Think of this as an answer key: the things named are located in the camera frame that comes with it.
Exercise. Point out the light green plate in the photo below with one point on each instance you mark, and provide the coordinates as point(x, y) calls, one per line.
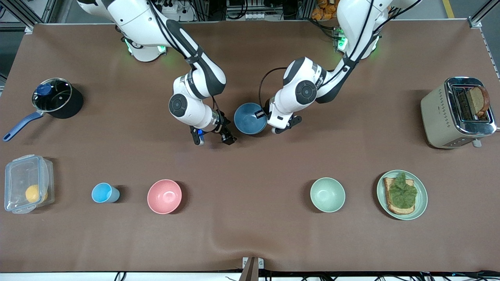
point(421, 203)

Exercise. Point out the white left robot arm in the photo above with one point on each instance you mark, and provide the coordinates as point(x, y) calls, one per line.
point(304, 91)

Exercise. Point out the white power strip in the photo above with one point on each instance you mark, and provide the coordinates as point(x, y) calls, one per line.
point(168, 8)

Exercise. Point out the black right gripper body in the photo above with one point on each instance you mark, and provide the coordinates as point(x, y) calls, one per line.
point(222, 127)

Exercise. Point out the beige and chrome toaster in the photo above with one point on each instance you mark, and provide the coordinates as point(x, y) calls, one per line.
point(437, 117)

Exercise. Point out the brown table cloth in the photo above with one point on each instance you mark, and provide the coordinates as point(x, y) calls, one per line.
point(250, 175)

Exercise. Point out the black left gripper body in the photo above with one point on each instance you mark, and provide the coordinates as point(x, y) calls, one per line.
point(268, 107)

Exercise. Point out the light green bowl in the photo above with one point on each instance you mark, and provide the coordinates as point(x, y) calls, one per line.
point(327, 194)

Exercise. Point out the metal table edge bracket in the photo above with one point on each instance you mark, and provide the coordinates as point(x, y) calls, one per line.
point(252, 266)

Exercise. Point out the clear plastic food container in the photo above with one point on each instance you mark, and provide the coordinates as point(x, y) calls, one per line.
point(19, 175)

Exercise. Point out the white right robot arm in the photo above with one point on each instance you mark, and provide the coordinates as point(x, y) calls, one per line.
point(136, 19)

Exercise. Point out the bread slice with crust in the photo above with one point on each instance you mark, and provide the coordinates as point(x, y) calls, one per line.
point(394, 208)

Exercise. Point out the pink bowl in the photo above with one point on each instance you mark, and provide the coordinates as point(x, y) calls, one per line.
point(164, 196)

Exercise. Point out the aluminium frame post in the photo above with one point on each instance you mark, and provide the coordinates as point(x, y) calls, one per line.
point(482, 13)
point(23, 9)

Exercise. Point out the blue bowl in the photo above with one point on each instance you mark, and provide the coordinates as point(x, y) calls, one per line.
point(248, 119)

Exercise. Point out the glass lid with blue knob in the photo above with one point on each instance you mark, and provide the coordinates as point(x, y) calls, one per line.
point(52, 95)

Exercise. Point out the blue plastic cup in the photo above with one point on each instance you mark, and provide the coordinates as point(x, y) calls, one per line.
point(102, 192)

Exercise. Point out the yellow lemon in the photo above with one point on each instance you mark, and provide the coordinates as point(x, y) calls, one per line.
point(35, 193)

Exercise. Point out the green lettuce leaf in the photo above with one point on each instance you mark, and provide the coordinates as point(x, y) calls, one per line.
point(402, 191)

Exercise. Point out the orange snack bags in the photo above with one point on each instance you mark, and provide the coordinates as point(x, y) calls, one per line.
point(324, 9)

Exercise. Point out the brown toast slice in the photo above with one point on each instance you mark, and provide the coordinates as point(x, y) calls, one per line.
point(478, 100)

